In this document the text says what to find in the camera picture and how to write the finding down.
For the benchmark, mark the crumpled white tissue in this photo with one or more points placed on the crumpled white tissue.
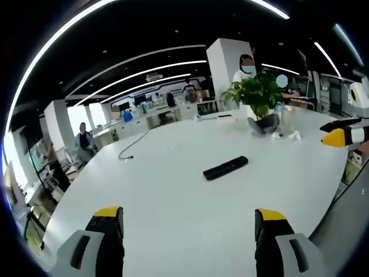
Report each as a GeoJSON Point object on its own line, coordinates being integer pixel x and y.
{"type": "Point", "coordinates": [295, 135]}
{"type": "Point", "coordinates": [277, 136]}

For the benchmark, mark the green potted plant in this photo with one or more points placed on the green potted plant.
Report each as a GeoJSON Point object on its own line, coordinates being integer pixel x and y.
{"type": "Point", "coordinates": [256, 93]}

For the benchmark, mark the black office chair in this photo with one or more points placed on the black office chair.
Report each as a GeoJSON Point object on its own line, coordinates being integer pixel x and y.
{"type": "Point", "coordinates": [56, 176]}

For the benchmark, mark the white square pillar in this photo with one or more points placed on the white square pillar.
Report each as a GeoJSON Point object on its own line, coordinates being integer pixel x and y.
{"type": "Point", "coordinates": [226, 76]}

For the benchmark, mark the clear water bottle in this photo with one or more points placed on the clear water bottle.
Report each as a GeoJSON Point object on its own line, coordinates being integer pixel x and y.
{"type": "Point", "coordinates": [278, 111]}

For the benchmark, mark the dark grey plant pot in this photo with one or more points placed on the dark grey plant pot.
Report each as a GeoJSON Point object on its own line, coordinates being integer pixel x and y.
{"type": "Point", "coordinates": [263, 123]}

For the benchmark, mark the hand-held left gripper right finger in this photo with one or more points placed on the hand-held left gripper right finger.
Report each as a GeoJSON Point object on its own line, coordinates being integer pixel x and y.
{"type": "Point", "coordinates": [285, 248]}

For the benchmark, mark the black remote control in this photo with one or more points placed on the black remote control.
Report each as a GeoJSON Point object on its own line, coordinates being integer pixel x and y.
{"type": "Point", "coordinates": [225, 167]}

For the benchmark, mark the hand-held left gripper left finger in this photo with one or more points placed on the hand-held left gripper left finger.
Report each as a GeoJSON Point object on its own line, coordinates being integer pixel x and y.
{"type": "Point", "coordinates": [86, 248]}

